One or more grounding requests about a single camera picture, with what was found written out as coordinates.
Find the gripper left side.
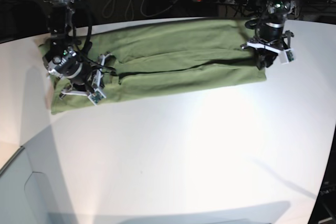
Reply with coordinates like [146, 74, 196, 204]
[241, 23, 294, 70]

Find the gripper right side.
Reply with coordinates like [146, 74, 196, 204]
[59, 52, 116, 98]

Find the green T-shirt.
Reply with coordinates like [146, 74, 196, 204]
[37, 18, 267, 115]

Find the wrist camera right side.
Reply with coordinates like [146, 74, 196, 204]
[88, 90, 106, 106]

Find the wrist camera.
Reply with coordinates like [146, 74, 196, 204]
[278, 48, 296, 65]
[88, 90, 106, 106]

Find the wrist camera left side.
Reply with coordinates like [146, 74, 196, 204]
[278, 48, 296, 65]

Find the grey looped cable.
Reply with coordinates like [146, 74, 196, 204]
[101, 0, 182, 19]

